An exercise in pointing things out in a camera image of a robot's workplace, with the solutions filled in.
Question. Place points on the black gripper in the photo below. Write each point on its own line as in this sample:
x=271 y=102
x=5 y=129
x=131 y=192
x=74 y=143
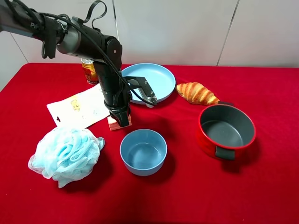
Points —
x=118 y=103

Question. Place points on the pink white striped block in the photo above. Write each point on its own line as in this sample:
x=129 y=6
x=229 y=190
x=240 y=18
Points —
x=113 y=125

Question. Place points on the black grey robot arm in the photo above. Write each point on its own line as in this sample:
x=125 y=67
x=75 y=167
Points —
x=71 y=37

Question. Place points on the white printed plastic pouch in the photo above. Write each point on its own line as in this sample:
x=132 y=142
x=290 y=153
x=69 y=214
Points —
x=80 y=110

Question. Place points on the light blue deep bowl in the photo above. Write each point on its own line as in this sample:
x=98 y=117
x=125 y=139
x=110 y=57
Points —
x=143 y=151

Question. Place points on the gold red drink can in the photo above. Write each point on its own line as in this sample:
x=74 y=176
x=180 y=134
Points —
x=89 y=71

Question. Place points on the light blue shallow plate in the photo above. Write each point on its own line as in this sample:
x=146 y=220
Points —
x=160 y=79

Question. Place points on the light blue mesh bath sponge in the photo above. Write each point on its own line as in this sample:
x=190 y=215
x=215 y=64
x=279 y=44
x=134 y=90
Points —
x=66 y=155

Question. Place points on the croissant bread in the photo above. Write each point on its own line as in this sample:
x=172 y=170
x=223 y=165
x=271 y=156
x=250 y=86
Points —
x=196 y=93

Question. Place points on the red pot with grey interior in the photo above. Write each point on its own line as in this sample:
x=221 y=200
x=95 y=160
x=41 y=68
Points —
x=224 y=131

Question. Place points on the red tablecloth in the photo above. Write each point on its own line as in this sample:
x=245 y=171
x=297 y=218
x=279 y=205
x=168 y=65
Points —
x=262 y=187

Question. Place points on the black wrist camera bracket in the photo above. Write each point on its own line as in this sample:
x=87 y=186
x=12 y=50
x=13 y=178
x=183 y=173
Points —
x=141 y=88

